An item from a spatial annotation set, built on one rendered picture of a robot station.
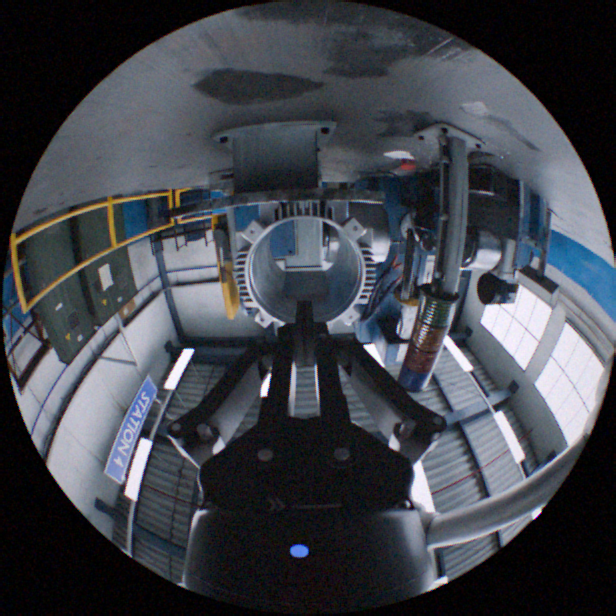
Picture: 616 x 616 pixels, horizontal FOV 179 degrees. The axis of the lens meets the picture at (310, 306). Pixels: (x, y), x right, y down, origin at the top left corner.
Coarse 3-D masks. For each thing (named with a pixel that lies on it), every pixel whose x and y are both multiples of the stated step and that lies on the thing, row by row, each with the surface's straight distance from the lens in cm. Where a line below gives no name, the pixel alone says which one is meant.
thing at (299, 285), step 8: (288, 272) 49; (296, 272) 49; (304, 272) 48; (312, 272) 48; (320, 272) 48; (288, 280) 44; (296, 280) 44; (304, 280) 44; (312, 280) 44; (320, 280) 44; (288, 288) 41; (296, 288) 40; (304, 288) 40; (312, 288) 40; (320, 288) 40; (328, 288) 40; (288, 296) 39; (296, 296) 39; (304, 296) 39; (312, 296) 39; (320, 296) 39
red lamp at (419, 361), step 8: (408, 344) 38; (408, 352) 37; (416, 352) 36; (424, 352) 35; (432, 352) 36; (408, 360) 38; (416, 360) 36; (424, 360) 36; (432, 360) 37; (416, 368) 37; (424, 368) 37; (432, 368) 39
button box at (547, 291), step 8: (520, 272) 80; (528, 272) 80; (520, 280) 81; (528, 280) 78; (536, 280) 77; (544, 280) 78; (552, 280) 79; (528, 288) 80; (536, 288) 77; (544, 288) 75; (552, 288) 76; (536, 296) 78; (544, 296) 76; (552, 296) 74; (552, 304) 77
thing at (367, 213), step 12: (348, 204) 74; (360, 204) 75; (372, 204) 77; (348, 216) 70; (360, 216) 71; (372, 216) 72; (384, 216) 74; (324, 228) 75; (384, 228) 72; (324, 240) 75; (336, 240) 70; (384, 240) 72; (324, 252) 86; (336, 252) 72; (372, 252) 73; (384, 252) 74
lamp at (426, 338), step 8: (416, 320) 34; (416, 328) 34; (424, 328) 33; (432, 328) 33; (440, 328) 33; (448, 328) 35; (416, 336) 35; (424, 336) 34; (432, 336) 34; (440, 336) 34; (416, 344) 35; (424, 344) 34; (432, 344) 34; (440, 344) 36
